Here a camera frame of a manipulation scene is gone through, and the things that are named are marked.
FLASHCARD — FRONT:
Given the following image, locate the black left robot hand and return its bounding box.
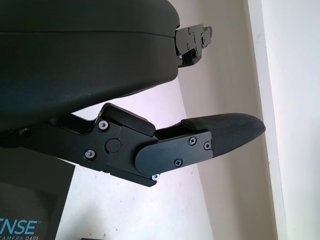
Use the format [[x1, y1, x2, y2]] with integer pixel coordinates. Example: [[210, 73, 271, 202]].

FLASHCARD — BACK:
[[0, 0, 266, 188]]

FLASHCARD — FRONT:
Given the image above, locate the black RealSense box lid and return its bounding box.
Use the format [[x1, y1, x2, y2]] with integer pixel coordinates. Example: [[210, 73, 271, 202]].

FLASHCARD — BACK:
[[0, 146, 76, 240]]

